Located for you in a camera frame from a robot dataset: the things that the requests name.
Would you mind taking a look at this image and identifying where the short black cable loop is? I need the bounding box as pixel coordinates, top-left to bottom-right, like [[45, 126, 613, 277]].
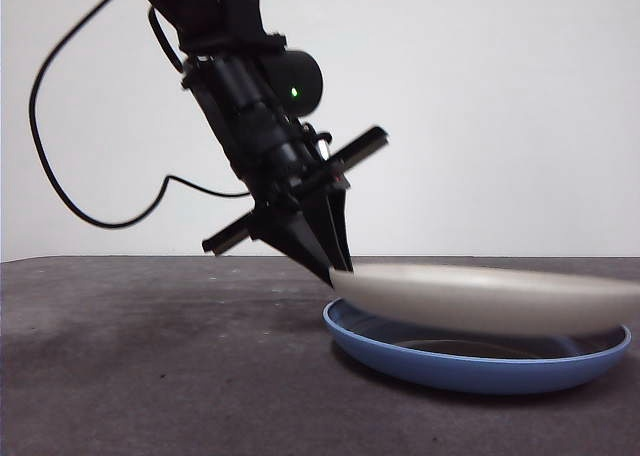
[[148, 5, 186, 73]]

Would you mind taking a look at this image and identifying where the black left camera cable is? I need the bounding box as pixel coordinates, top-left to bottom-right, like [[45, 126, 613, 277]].
[[28, 0, 252, 229]]

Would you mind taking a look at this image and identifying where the white round plate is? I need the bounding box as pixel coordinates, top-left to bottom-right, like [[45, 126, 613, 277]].
[[329, 262, 640, 338]]

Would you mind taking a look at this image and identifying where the blue round plate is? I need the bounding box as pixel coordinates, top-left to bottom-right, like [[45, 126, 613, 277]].
[[322, 297, 632, 396]]

